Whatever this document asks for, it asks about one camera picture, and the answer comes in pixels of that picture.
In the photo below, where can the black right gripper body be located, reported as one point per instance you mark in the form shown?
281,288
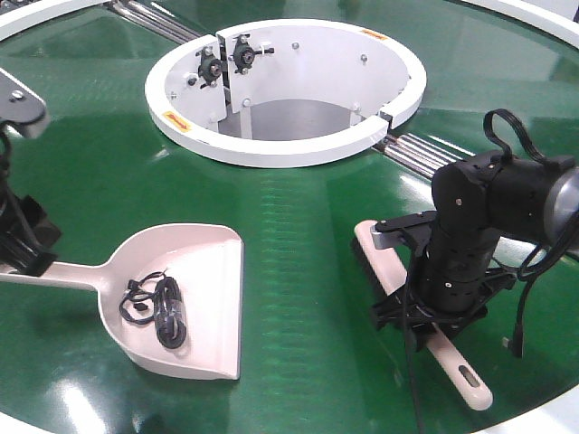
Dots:
450,281

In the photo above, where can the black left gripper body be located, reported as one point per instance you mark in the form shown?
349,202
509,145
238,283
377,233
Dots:
25,224

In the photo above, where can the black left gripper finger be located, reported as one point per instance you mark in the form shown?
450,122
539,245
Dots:
28,262

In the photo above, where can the pink hand brush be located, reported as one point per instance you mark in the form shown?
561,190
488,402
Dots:
389,275

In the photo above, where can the pink plastic dustpan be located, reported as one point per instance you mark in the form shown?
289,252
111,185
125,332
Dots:
205,260

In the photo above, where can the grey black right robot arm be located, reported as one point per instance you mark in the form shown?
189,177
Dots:
497,219

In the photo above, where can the green conveyor belt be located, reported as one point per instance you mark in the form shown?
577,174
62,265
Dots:
311,360

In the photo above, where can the white outer conveyor rim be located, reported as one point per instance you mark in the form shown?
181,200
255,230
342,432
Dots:
559,26

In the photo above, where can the left black bearing block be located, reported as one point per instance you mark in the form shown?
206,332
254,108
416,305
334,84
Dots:
210,67

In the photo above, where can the black bearing block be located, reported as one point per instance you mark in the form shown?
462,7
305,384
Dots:
210,67
243,54

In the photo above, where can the right black bearing block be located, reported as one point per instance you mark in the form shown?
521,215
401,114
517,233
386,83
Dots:
243,54

